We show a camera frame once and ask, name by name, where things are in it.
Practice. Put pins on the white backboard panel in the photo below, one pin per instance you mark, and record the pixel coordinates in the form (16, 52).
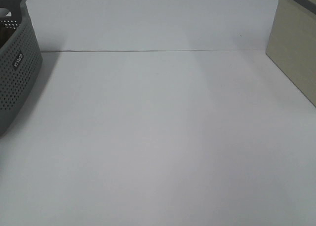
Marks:
(151, 25)

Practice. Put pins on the beige storage box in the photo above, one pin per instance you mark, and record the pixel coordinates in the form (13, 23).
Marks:
(292, 44)

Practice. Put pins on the grey perforated plastic basket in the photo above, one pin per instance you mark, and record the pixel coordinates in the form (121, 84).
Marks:
(20, 60)

